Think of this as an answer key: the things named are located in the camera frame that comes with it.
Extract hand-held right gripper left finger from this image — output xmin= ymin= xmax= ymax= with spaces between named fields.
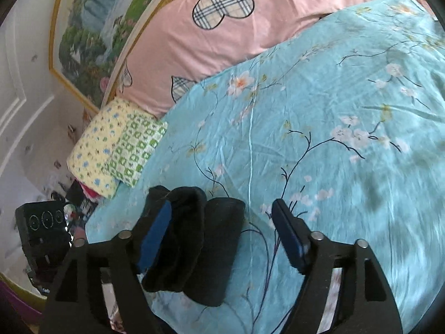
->
xmin=38 ymin=200 xmax=173 ymax=334

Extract blue floral bedsheet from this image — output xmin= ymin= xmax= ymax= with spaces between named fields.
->
xmin=85 ymin=0 xmax=445 ymax=334

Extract black device with round dials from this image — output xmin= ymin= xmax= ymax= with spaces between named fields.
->
xmin=16 ymin=201 xmax=73 ymax=286

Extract framed landscape wall painting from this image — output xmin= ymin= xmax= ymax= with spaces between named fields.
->
xmin=49 ymin=0 xmax=181 ymax=112

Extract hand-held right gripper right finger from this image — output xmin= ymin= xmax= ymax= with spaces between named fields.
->
xmin=271 ymin=198 xmax=404 ymax=334

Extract cream bed headboard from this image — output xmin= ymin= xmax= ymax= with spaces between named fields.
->
xmin=100 ymin=0 xmax=209 ymax=112

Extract pink quilt with plaid hearts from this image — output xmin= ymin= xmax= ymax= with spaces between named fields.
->
xmin=115 ymin=0 xmax=412 ymax=119

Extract black pants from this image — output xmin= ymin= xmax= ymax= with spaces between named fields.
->
xmin=141 ymin=186 xmax=246 ymax=307

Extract purple plastic basin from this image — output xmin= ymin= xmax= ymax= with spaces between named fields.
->
xmin=0 ymin=273 xmax=47 ymax=324

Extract yellow and green floral pillow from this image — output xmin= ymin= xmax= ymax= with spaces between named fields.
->
xmin=67 ymin=97 xmax=169 ymax=200

